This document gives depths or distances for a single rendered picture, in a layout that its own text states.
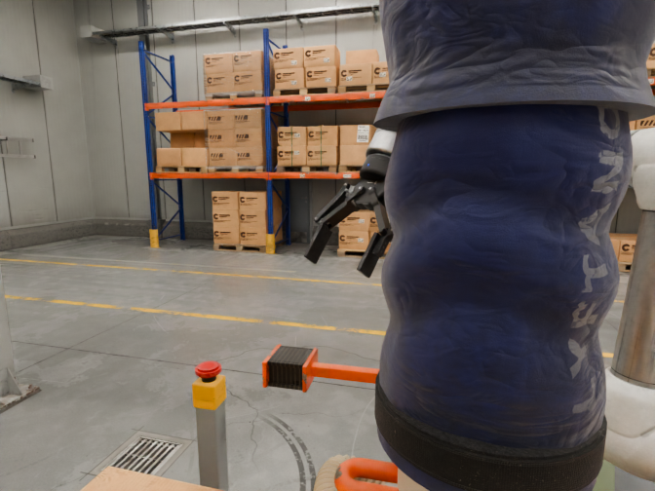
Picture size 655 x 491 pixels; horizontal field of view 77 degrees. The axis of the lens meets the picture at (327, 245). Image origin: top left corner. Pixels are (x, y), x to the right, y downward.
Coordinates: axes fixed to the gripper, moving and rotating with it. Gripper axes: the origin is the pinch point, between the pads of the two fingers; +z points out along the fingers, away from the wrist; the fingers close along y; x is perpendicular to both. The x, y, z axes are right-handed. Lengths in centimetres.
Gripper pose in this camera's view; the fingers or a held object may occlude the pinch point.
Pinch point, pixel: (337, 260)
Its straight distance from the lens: 71.0
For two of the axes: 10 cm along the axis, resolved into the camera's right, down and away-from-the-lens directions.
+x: -6.1, -4.9, -6.3
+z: -4.4, 8.6, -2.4
